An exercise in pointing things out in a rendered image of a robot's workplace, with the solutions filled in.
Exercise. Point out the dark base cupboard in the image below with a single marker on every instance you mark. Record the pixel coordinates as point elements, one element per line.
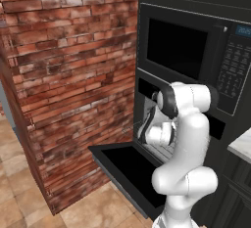
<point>235,192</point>

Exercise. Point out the black oven door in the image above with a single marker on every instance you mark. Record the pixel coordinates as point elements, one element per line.
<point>130,170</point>

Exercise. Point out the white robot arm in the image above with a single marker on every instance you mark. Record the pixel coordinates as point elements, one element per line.
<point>192,134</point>

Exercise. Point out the black microwave door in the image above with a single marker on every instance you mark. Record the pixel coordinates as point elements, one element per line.
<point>176,47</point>

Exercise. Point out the black microwave oven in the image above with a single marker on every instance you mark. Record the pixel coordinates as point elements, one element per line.
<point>235,65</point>

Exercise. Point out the black built-in oven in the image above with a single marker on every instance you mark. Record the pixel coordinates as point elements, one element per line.
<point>143,88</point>

